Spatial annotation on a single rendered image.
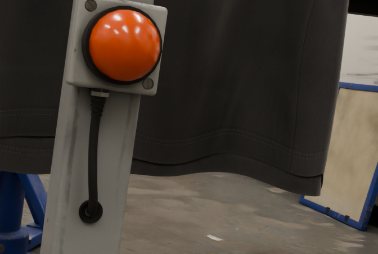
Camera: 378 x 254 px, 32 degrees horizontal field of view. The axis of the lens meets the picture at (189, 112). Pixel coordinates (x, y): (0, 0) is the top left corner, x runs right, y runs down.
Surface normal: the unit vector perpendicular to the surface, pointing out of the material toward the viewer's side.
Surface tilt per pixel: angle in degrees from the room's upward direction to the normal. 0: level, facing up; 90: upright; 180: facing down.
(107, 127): 90
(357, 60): 90
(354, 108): 80
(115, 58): 118
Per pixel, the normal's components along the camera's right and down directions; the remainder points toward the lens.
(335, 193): -0.88, -0.33
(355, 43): -0.93, -0.11
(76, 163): 0.34, 0.10
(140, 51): 0.47, 0.28
